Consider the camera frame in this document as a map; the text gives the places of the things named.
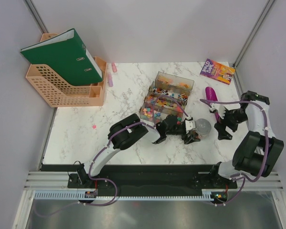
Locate peach plastic file rack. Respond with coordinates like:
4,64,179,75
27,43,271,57
26,33,107,107

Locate clear bin lollipops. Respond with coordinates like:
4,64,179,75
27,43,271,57
149,81,191,101

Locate aluminium rail frame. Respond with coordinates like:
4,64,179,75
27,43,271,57
13,165,283,229

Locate white slotted cable duct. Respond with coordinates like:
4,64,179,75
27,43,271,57
34,190,214,201

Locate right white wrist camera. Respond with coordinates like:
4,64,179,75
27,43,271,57
209,103,226,119

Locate clear bin translucent star candies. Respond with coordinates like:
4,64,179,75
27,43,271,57
144,95,181,112

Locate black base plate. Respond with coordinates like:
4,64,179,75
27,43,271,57
67,163,239,197

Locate Roald Dahl paperback book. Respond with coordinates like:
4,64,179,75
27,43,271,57
200,59,235,85

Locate clear bin opaque star candies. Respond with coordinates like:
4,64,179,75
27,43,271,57
139,105,183,123

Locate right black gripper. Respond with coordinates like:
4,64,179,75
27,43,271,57
214,106,248,140

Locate clear jar lid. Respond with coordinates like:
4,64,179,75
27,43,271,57
195,118,212,135

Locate magenta plastic scoop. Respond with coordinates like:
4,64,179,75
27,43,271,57
204,86,223,122

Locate pink marker pen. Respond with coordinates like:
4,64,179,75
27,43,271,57
107,73,113,87
112,63,117,73

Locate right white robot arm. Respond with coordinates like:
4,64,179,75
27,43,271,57
208,91,284,188

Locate green lever arch binder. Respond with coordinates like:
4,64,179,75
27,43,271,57
20,28,103,86

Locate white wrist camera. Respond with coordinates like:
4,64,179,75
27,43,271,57
209,103,226,119
184,116,196,133

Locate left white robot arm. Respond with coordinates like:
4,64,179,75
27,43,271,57
76,114,201,187

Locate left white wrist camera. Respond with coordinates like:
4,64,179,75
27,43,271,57
184,116,196,133

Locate clear bin popsicle candies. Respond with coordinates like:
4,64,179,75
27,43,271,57
155,72,194,91

